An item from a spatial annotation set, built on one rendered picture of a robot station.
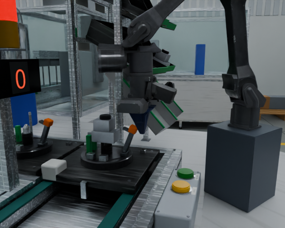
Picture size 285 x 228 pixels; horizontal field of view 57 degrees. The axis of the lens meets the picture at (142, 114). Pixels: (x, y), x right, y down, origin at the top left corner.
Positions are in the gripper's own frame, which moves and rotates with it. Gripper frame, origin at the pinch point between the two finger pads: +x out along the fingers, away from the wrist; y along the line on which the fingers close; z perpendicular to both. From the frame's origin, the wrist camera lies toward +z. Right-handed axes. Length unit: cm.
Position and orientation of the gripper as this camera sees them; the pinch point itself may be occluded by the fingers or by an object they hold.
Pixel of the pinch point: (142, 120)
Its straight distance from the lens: 66.6
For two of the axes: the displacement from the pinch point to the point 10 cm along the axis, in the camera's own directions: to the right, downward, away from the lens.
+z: 9.6, 0.5, -2.9
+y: 2.9, -2.1, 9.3
